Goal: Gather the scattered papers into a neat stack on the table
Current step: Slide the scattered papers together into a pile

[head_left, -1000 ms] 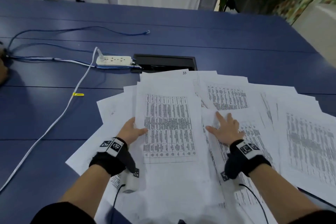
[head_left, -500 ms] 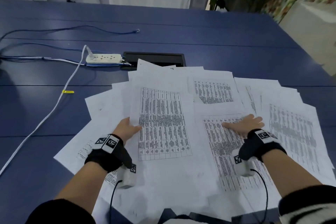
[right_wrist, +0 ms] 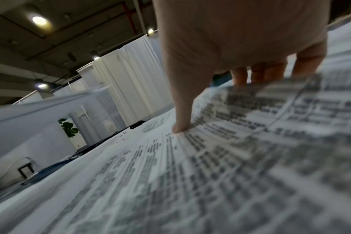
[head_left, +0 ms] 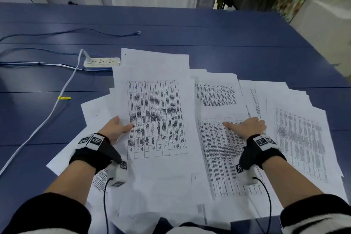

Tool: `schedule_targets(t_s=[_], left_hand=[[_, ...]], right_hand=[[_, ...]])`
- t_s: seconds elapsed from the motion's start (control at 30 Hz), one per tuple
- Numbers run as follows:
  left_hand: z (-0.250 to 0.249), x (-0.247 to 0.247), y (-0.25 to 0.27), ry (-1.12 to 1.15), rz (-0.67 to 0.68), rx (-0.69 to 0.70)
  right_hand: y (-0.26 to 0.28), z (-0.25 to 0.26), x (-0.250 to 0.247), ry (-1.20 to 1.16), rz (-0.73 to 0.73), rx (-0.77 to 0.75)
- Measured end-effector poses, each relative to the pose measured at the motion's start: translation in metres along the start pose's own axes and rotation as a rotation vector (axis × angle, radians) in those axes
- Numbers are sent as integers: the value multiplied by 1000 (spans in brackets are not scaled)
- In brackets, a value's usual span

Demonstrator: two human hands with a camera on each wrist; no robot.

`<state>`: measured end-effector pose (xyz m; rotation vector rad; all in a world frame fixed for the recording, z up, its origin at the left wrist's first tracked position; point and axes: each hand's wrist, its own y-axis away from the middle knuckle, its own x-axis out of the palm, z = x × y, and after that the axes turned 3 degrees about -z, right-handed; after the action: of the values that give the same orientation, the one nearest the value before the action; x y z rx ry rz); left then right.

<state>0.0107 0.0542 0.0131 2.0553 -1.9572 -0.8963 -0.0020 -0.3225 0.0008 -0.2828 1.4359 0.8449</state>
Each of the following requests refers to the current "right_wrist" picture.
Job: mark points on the small green leafy plant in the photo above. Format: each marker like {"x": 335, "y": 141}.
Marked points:
{"x": 68, "y": 129}

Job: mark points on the red ceiling pipe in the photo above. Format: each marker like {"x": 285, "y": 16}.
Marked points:
{"x": 130, "y": 18}

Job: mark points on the round ceiling lamp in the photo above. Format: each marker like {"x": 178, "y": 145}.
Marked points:
{"x": 96, "y": 57}
{"x": 41, "y": 85}
{"x": 39, "y": 20}
{"x": 150, "y": 30}

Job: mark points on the person's right hand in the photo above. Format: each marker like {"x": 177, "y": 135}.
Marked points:
{"x": 236, "y": 34}

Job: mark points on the spread of white printed papers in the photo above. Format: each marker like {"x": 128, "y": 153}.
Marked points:
{"x": 192, "y": 182}

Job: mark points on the black frame chair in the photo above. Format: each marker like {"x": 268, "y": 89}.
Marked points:
{"x": 25, "y": 165}

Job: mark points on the white curtain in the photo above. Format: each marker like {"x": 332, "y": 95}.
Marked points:
{"x": 129, "y": 80}

